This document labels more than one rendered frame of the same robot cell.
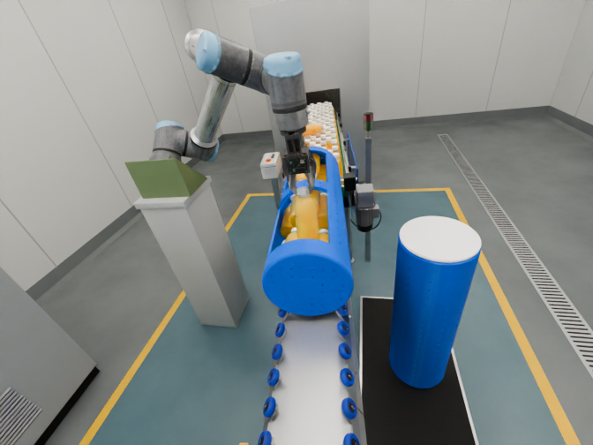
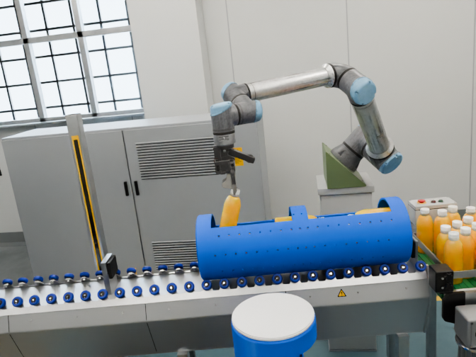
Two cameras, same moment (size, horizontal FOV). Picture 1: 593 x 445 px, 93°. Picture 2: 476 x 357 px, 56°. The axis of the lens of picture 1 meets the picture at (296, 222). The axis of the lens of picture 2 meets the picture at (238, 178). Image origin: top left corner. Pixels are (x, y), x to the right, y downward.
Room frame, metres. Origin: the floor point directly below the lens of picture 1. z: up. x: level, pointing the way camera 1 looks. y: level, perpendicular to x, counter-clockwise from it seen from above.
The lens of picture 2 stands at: (0.56, -1.84, 1.86)
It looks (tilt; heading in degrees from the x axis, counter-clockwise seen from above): 15 degrees down; 83
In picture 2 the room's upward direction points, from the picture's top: 6 degrees counter-clockwise
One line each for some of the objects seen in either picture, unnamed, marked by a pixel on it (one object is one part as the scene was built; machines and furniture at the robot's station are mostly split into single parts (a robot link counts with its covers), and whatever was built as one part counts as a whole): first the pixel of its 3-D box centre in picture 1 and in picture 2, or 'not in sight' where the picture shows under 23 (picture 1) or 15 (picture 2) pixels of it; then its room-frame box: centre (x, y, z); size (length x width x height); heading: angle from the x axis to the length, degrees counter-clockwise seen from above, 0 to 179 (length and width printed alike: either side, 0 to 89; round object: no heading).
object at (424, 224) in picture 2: not in sight; (424, 231); (1.65, -0.01, 1.00); 0.07 x 0.07 x 0.19
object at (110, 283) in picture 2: not in sight; (110, 273); (0.19, 0.07, 1.00); 0.10 x 0.04 x 0.15; 80
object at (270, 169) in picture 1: (271, 164); (431, 210); (1.76, 0.10, 1.05); 0.20 x 0.10 x 0.10; 170
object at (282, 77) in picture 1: (285, 82); (222, 117); (0.76, -0.03, 1.65); 0.10 x 0.09 x 0.12; 18
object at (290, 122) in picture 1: (292, 118); (224, 139); (0.76, -0.04, 1.56); 0.10 x 0.09 x 0.05; 80
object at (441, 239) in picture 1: (438, 237); (273, 314); (0.80, -0.52, 1.03); 0.28 x 0.28 x 0.01
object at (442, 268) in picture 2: (349, 182); (440, 278); (1.52, -0.36, 0.95); 0.10 x 0.07 x 0.10; 80
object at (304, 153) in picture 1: (296, 149); (224, 159); (0.75, -0.03, 1.48); 0.09 x 0.08 x 0.12; 170
